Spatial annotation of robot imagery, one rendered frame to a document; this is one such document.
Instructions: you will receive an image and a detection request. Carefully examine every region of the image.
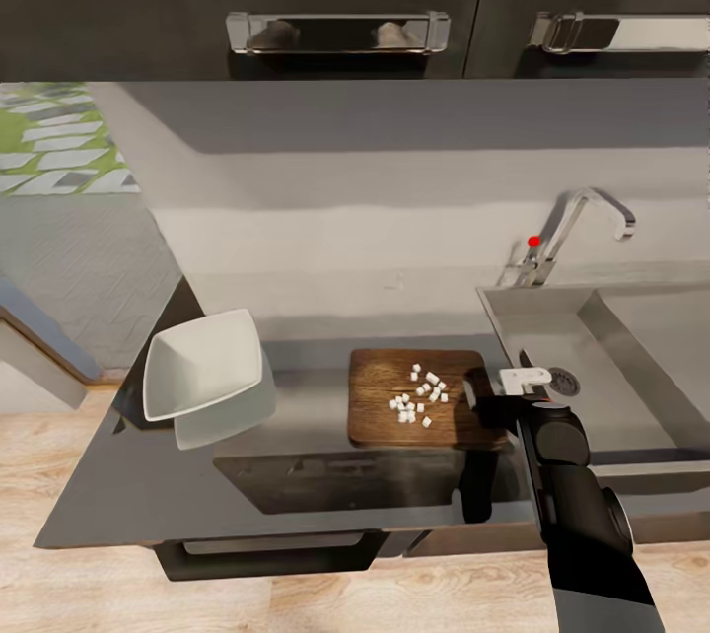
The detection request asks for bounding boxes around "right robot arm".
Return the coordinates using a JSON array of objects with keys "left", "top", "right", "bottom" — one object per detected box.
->
[{"left": 476, "top": 367, "right": 667, "bottom": 633}]

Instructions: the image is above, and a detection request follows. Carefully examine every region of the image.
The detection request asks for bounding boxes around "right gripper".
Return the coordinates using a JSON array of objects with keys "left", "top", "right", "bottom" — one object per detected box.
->
[{"left": 476, "top": 394, "right": 541, "bottom": 436}]

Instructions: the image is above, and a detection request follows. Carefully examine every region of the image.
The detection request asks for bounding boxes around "bowl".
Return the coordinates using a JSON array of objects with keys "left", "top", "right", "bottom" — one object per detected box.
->
[{"left": 143, "top": 309, "right": 263, "bottom": 421}]

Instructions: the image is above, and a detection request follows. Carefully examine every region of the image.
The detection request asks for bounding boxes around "parer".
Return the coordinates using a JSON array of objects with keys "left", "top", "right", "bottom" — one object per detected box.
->
[{"left": 522, "top": 350, "right": 551, "bottom": 401}]

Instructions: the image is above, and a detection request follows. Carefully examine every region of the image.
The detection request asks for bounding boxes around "cutting board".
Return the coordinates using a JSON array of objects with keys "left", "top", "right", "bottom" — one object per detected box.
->
[{"left": 347, "top": 349, "right": 509, "bottom": 447}]

